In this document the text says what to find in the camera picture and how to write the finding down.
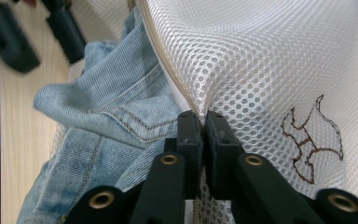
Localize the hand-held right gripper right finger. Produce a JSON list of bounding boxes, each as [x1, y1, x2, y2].
[[204, 110, 324, 224]]

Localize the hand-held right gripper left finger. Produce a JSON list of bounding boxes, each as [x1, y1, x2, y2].
[[130, 110, 205, 224]]

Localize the light blue denim jeans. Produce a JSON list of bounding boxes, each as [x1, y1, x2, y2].
[[17, 7, 206, 224]]

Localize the white mesh laundry bag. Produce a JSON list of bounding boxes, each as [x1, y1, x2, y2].
[[50, 0, 358, 224]]

